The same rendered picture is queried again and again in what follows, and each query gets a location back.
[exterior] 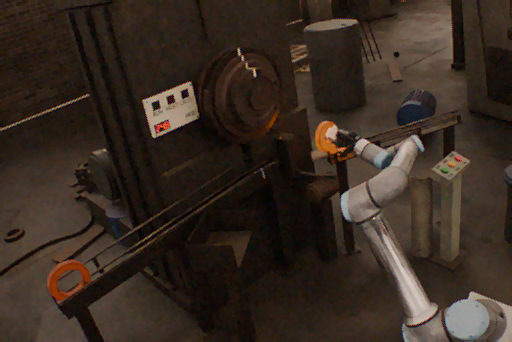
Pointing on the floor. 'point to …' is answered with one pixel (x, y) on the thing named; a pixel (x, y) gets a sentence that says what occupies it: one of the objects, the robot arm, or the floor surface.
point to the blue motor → (416, 107)
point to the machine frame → (108, 118)
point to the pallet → (84, 185)
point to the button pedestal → (450, 212)
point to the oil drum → (336, 64)
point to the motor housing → (323, 216)
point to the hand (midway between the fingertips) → (326, 133)
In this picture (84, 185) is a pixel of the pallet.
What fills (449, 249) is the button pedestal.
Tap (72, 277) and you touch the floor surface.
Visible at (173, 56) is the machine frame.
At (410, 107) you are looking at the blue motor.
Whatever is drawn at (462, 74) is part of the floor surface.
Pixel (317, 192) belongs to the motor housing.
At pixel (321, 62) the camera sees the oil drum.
